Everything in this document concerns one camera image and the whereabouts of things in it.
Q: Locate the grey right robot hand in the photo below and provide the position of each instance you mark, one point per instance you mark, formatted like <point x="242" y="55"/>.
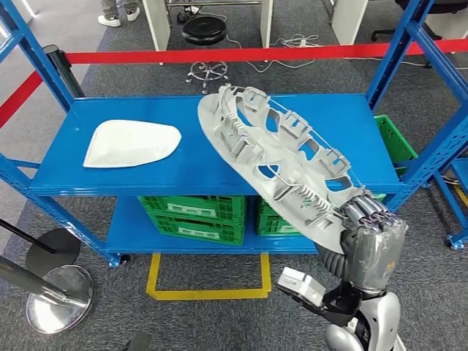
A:
<point x="377" y="257"/>

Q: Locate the green plastic crate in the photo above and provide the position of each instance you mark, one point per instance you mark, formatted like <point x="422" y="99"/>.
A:
<point x="270" y="227"/>
<point x="219" y="235"/>
<point x="392" y="140"/>
<point x="226" y="208"/>
<point x="266" y="207"/>

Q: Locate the dark robot body part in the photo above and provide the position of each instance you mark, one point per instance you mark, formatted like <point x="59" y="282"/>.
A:
<point x="140" y="343"/>

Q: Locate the black power adapter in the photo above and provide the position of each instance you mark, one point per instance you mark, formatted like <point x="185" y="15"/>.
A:
<point x="186" y="15"/>

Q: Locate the white display block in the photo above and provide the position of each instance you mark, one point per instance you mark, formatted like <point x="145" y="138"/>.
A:
<point x="27" y="7"/>

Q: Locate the white plastic cover part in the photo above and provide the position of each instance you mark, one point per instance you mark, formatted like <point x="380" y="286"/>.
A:
<point x="127" y="143"/>

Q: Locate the person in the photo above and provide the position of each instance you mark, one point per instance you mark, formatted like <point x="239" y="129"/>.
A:
<point x="109" y="20"/>

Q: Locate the grey wheel hubcap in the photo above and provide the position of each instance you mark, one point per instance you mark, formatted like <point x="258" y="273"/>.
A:
<point x="234" y="131"/>

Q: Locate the yellow floor tape square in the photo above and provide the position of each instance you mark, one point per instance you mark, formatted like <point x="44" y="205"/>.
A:
<point x="461" y="196"/>

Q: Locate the chrome base barrier stanchion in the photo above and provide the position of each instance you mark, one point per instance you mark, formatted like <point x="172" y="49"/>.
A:
<point x="62" y="300"/>

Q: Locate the black round stool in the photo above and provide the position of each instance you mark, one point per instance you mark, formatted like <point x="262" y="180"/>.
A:
<point x="204" y="30"/>

